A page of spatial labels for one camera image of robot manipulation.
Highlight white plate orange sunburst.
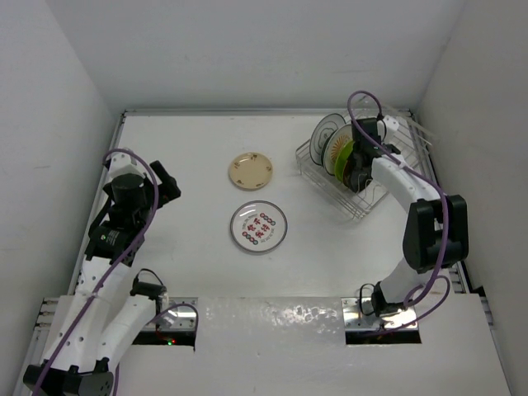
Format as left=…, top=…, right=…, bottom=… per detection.
left=322, top=124, right=353, bottom=176

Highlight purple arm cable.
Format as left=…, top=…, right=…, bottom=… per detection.
left=31, top=148, right=203, bottom=396
left=346, top=89, right=451, bottom=333

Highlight small beige patterned plate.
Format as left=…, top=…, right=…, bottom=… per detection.
left=228, top=152, right=273, bottom=191

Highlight metal base plate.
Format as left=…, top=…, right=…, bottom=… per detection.
left=153, top=297, right=198, bottom=332
left=342, top=297, right=418, bottom=332

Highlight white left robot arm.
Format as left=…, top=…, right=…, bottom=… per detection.
left=23, top=148, right=181, bottom=395

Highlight white plate red characters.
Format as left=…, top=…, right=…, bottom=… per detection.
left=229, top=200, right=289, bottom=254

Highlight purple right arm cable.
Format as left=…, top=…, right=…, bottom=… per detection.
left=346, top=89, right=451, bottom=333

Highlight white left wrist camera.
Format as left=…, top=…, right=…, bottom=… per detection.
left=105, top=152, right=141, bottom=179

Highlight metal wire dish rack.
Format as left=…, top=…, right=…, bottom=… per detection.
left=295, top=102, right=438, bottom=220

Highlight lime green plate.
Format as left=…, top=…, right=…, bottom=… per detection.
left=334, top=140, right=354, bottom=182

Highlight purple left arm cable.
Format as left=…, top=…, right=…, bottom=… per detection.
left=31, top=148, right=203, bottom=396

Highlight dark brown patterned plate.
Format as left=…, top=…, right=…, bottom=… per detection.
left=342, top=158, right=370, bottom=193

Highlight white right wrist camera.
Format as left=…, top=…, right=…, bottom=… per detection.
left=377, top=115, right=400, bottom=134

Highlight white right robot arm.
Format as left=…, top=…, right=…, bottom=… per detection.
left=343, top=118, right=469, bottom=317

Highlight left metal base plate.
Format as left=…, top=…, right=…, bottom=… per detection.
left=153, top=297, right=198, bottom=332

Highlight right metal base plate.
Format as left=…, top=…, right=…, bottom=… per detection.
left=342, top=297, right=418, bottom=332

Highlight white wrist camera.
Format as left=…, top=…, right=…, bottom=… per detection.
left=105, top=152, right=141, bottom=179
left=377, top=115, right=400, bottom=134

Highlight white plate green ring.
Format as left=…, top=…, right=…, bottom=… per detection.
left=309, top=114, right=347, bottom=165

